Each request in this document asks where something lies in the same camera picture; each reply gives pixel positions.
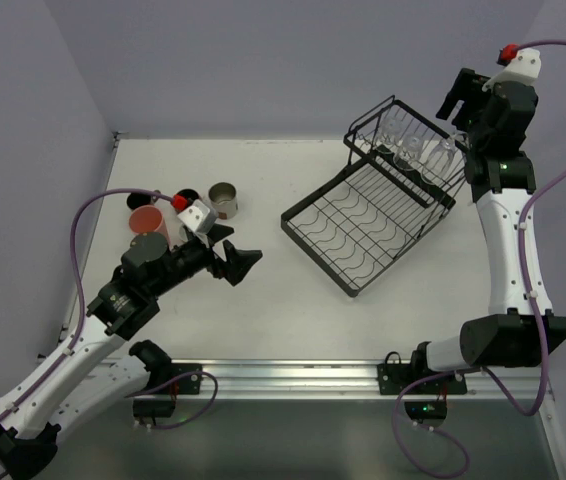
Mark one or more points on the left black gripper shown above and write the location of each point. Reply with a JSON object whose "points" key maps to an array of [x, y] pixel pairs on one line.
{"points": [[217, 258]]}

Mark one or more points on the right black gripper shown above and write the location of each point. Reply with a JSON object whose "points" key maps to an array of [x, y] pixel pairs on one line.
{"points": [[466, 93]]}

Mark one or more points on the white brown ceramic cup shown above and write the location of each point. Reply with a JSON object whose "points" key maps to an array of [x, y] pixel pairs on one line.
{"points": [[223, 199]]}

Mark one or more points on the clear wine glass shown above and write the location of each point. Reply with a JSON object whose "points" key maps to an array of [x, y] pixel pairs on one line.
{"points": [[442, 160], [408, 155], [389, 133]]}

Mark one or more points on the orange ceramic mug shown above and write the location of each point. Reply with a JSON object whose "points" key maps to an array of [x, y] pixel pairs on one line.
{"points": [[189, 194]]}

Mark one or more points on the pink tall tumbler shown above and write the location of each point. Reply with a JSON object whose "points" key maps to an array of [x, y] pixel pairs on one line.
{"points": [[147, 219]]}

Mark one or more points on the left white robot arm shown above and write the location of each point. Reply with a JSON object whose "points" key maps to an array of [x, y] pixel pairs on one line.
{"points": [[62, 390]]}

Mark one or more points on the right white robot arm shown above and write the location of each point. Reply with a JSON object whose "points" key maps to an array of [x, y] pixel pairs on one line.
{"points": [[520, 329]]}

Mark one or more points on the left black controller box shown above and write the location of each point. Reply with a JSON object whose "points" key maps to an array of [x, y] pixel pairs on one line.
{"points": [[148, 411]]}

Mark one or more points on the black controller box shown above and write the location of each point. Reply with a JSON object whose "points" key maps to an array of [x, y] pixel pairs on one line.
{"points": [[148, 411], [426, 411]]}

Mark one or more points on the right black controller box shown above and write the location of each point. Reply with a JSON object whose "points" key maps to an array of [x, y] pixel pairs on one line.
{"points": [[426, 411]]}

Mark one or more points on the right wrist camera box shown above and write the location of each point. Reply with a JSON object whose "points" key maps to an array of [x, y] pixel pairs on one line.
{"points": [[520, 65]]}

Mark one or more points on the black wire dish rack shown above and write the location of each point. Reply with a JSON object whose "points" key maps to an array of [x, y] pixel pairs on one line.
{"points": [[370, 214]]}

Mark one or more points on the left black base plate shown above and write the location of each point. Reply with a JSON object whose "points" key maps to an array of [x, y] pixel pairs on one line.
{"points": [[172, 379]]}

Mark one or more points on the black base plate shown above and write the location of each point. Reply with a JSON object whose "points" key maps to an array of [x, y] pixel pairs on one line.
{"points": [[172, 379], [393, 378]]}

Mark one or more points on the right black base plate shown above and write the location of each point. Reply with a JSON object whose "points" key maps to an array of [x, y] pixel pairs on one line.
{"points": [[393, 378]]}

